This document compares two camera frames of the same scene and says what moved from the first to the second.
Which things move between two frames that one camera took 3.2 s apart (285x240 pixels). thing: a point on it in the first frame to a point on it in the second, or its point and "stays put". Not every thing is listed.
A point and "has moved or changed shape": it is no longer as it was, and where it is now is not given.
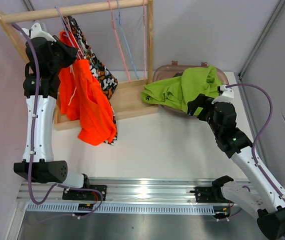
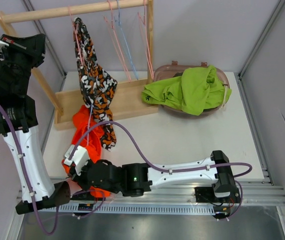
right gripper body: [205, 102] to [81, 179]
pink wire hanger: [145, 74] has moved or changed shape
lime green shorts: [175, 92] stays put
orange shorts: [82, 95] has moved or changed shape
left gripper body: [63, 58] to [23, 57]
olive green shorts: [178, 74] stays put
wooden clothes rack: [129, 102] stays put
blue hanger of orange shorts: [67, 32] to [89, 121]
